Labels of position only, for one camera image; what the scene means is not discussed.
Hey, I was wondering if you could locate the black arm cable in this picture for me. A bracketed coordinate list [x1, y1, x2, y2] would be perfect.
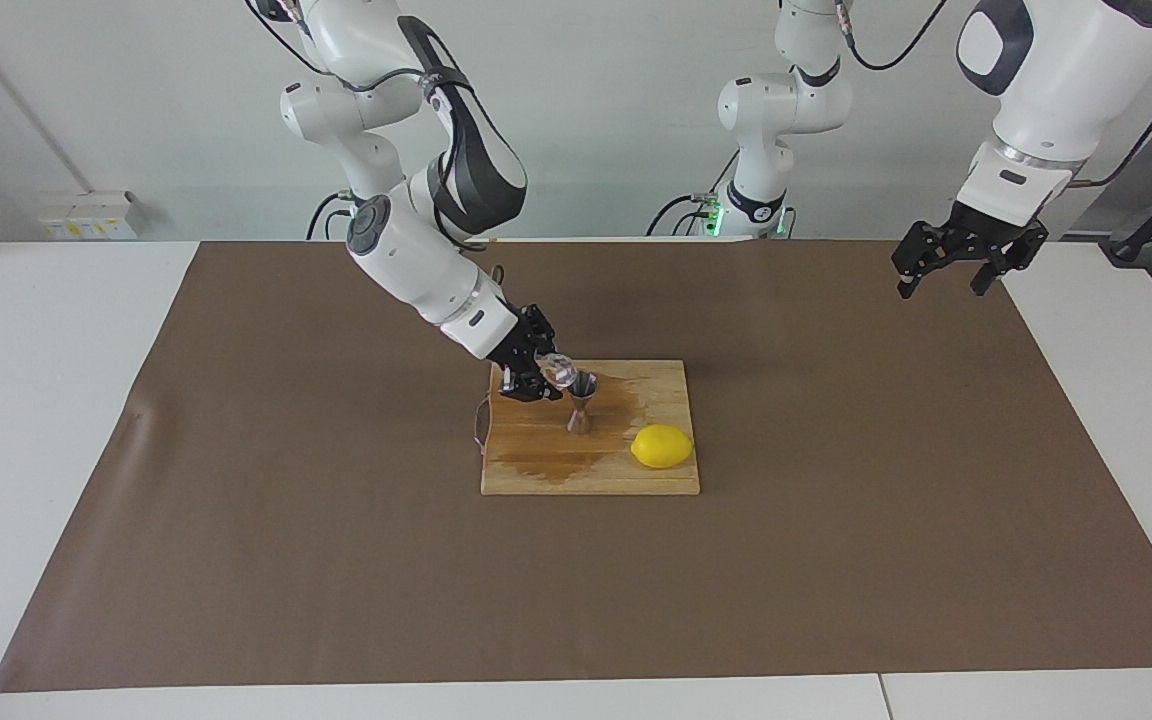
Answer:
[834, 0, 1152, 189]
[246, 0, 509, 301]

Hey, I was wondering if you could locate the white box with yellow labels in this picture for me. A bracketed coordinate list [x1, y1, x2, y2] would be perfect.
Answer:
[39, 190, 139, 241]

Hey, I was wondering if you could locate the wooden cutting board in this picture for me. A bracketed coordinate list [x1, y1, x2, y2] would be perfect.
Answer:
[473, 359, 701, 497]

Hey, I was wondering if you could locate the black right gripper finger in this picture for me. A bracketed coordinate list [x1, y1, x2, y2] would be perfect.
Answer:
[498, 370, 563, 403]
[526, 305, 561, 354]

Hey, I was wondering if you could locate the black base cable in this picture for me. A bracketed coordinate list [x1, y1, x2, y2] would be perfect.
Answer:
[308, 190, 357, 241]
[648, 195, 707, 238]

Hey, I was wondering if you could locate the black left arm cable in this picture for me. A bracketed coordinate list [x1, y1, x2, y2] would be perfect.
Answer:
[834, 0, 1152, 189]

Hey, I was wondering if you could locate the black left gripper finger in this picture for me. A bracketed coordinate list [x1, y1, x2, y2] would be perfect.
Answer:
[891, 222, 947, 300]
[969, 240, 1027, 297]

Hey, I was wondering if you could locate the steel double jigger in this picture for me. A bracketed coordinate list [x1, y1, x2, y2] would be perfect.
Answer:
[564, 370, 600, 436]

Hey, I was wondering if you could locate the brown paper table mat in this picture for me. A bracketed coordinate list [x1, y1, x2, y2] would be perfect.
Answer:
[0, 238, 1152, 693]

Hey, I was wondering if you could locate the yellow lemon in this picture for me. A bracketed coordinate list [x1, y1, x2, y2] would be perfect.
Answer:
[630, 423, 695, 470]

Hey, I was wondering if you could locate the small clear glass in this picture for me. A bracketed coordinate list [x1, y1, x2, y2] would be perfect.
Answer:
[536, 352, 579, 393]

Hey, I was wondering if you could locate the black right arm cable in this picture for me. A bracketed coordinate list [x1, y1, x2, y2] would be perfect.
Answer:
[246, 0, 509, 301]

